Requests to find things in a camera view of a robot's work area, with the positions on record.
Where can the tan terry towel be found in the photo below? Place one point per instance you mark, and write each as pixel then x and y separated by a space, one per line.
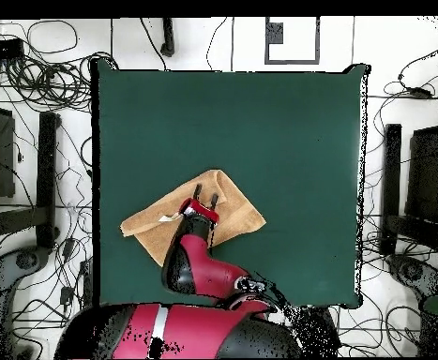
pixel 237 213

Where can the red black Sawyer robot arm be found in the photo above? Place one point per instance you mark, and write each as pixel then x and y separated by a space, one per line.
pixel 199 262

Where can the dark green table cloth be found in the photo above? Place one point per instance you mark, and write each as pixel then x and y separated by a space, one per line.
pixel 166 131

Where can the black power strip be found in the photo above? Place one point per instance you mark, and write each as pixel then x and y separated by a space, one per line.
pixel 87 285

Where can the black power adapter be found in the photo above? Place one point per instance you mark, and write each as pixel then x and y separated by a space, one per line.
pixel 69 247
pixel 417 92
pixel 67 295

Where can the dark grey square plate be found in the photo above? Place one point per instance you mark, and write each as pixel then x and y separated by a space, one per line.
pixel 274 33

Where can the black box device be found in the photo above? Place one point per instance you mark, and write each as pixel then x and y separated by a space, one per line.
pixel 1 48

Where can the black metal stand frame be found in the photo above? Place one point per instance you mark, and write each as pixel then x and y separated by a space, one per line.
pixel 46 180
pixel 391 180

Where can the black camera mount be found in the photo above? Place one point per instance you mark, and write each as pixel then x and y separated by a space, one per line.
pixel 168 41

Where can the grey square frame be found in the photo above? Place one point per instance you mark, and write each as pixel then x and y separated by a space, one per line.
pixel 293 62

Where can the grey pedestal leg with caster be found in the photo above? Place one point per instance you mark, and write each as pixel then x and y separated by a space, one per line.
pixel 417 273
pixel 4 277

